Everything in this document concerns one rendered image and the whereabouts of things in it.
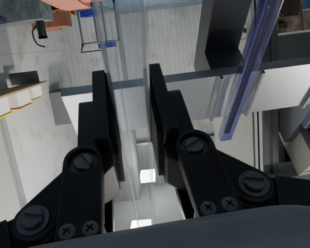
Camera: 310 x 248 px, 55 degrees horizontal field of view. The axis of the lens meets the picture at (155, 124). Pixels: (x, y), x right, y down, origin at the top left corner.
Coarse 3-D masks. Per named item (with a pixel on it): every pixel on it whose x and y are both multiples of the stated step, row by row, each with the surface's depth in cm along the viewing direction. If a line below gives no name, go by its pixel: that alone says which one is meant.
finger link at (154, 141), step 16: (160, 80) 12; (160, 96) 11; (176, 96) 12; (160, 112) 10; (176, 112) 11; (160, 128) 10; (176, 128) 10; (192, 128) 11; (160, 144) 11; (160, 160) 11; (176, 160) 10; (224, 160) 10; (176, 176) 10; (240, 176) 9; (256, 176) 9; (240, 192) 9; (256, 192) 9; (272, 192) 9
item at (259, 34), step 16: (272, 0) 21; (256, 16) 22; (272, 16) 22; (256, 32) 23; (256, 48) 24; (240, 64) 27; (256, 64) 26; (240, 80) 28; (240, 96) 30; (240, 112) 32; (224, 128) 34
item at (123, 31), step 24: (96, 0) 7; (120, 0) 7; (144, 0) 7; (96, 24) 8; (120, 24) 8; (144, 24) 8; (120, 48) 9; (144, 48) 9; (120, 72) 9; (144, 72) 10; (120, 96) 10; (144, 96) 10; (120, 120) 11; (144, 120) 12; (144, 144) 13; (144, 168) 15; (144, 192) 18; (144, 216) 21
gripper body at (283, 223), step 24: (216, 216) 7; (240, 216) 7; (264, 216) 7; (288, 216) 7; (72, 240) 7; (96, 240) 7; (120, 240) 7; (144, 240) 7; (168, 240) 7; (192, 240) 7; (216, 240) 7; (240, 240) 7; (264, 240) 7; (288, 240) 7
